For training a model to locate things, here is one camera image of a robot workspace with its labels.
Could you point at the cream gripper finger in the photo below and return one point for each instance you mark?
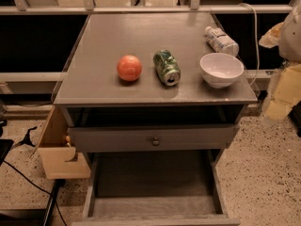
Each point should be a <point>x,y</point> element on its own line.
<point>286,93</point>
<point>272,37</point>

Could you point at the orange red apple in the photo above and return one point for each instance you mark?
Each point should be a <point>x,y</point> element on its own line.
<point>129,68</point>

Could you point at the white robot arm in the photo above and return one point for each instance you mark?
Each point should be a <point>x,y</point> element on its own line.
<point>290,43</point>

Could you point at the grey top drawer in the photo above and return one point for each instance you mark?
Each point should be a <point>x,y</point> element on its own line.
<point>152,138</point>

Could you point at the round brass drawer knob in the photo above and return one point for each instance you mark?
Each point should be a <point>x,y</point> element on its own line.
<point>155,141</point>

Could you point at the grey drawer cabinet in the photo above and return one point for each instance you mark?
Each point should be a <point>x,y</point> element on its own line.
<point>93,95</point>

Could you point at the open grey middle drawer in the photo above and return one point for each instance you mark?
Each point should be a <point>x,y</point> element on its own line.
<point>175,188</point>

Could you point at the clear plastic water bottle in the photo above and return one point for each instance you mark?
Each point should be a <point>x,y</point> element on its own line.
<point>220,41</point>

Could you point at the white bowl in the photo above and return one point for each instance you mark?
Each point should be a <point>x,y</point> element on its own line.
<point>220,70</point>

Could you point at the green soda can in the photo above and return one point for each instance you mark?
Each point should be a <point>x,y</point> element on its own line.
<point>167,68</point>

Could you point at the light wooden box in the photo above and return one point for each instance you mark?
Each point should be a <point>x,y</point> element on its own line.
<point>59,157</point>

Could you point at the metal railing frame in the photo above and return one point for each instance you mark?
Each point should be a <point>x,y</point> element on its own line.
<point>147,3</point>

